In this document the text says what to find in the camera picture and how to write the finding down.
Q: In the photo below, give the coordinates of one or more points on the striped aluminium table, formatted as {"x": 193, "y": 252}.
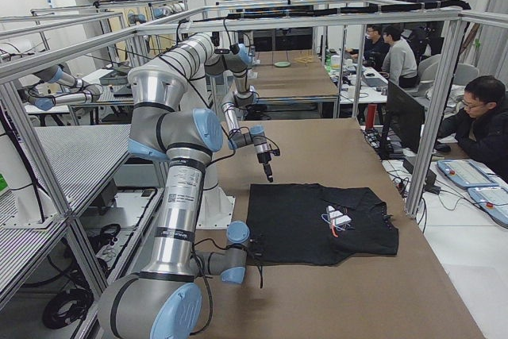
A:
{"x": 83, "y": 158}

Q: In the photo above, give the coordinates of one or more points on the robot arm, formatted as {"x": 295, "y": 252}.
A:
{"x": 234, "y": 89}
{"x": 163, "y": 299}

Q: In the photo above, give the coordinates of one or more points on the aluminium frame post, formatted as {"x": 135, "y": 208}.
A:
{"x": 441, "y": 88}

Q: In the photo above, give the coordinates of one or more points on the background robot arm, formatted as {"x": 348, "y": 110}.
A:
{"x": 74, "y": 90}

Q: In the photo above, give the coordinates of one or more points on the teach pendant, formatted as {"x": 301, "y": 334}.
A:
{"x": 492, "y": 200}
{"x": 465, "y": 173}

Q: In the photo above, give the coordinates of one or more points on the person in black jacket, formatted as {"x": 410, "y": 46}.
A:
{"x": 480, "y": 127}

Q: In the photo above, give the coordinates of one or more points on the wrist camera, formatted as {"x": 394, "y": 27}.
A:
{"x": 275, "y": 151}

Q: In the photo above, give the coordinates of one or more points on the black printed t-shirt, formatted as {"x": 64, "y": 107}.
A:
{"x": 314, "y": 224}

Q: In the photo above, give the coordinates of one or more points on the person in grey sweater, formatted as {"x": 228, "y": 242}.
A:
{"x": 399, "y": 65}

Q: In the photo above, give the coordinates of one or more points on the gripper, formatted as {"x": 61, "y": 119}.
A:
{"x": 264, "y": 160}

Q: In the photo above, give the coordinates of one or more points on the black Huawei monitor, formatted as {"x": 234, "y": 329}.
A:
{"x": 405, "y": 117}

